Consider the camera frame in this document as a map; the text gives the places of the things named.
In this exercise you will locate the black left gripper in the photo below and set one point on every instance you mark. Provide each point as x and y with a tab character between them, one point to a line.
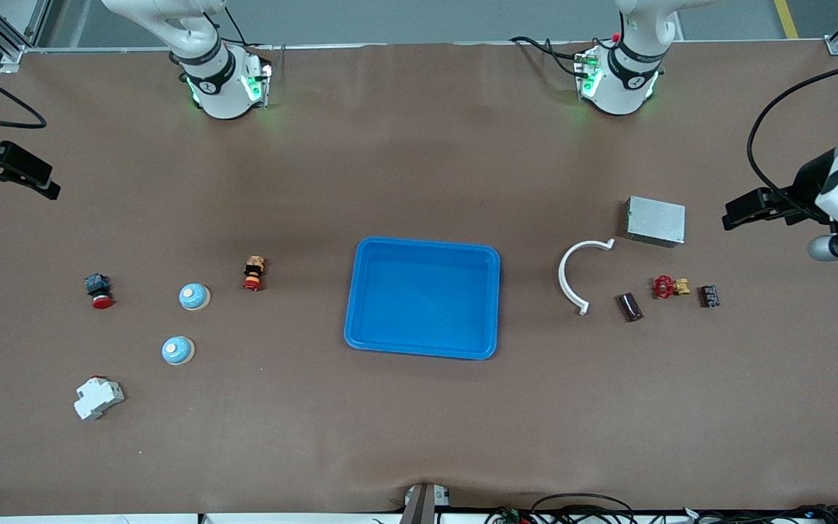
809	185

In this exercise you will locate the dark capacitor white print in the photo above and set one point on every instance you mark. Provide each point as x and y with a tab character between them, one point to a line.
710	295

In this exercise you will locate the glossy dark brown capacitor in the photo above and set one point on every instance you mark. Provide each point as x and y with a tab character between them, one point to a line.
631	306

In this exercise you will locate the scratched light blue bell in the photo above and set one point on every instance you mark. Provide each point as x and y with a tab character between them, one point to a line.
194	297

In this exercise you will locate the light blue call bell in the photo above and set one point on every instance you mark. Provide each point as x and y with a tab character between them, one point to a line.
178	351

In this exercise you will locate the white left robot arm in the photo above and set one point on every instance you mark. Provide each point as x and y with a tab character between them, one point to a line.
626	91

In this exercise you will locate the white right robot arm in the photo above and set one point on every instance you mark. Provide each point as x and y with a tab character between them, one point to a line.
219	94

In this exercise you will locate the grey metal box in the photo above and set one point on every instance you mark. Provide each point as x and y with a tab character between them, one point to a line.
655	220

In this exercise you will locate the brass valve red handwheel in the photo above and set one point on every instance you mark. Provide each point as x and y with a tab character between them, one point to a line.
664	287

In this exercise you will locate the red mushroom emergency stop button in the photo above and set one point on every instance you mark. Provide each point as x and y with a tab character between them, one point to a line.
99	290

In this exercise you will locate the white curved pipe clamp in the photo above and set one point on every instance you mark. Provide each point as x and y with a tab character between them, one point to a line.
562	280

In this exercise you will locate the white circuit breaker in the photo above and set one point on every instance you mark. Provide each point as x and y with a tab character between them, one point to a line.
97	398

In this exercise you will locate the blue plastic tray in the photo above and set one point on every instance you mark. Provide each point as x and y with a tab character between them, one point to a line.
426	298

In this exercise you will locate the green terminal connector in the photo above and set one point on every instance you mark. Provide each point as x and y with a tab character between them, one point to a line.
511	516

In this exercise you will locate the red yellow push button switch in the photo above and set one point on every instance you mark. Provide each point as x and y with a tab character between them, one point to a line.
253	274

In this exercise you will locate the aluminium camera mount profile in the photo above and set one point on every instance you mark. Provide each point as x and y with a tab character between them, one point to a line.
423	503

